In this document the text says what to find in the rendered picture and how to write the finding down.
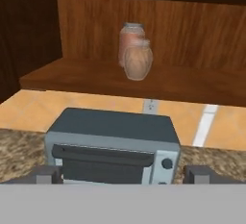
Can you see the white wall socket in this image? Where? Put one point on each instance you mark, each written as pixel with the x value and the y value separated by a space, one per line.
pixel 150 105

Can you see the dark wooden cabinet door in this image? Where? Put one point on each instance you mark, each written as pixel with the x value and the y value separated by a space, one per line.
pixel 25 35

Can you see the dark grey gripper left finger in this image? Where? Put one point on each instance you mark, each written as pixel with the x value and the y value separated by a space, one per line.
pixel 44 174

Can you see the brown wooden cabinet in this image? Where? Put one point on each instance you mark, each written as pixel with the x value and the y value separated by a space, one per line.
pixel 153 42

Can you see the grey toaster oven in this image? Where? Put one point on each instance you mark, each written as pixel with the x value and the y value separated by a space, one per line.
pixel 112 144

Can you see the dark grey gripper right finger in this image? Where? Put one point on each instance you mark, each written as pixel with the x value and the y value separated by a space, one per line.
pixel 201 174

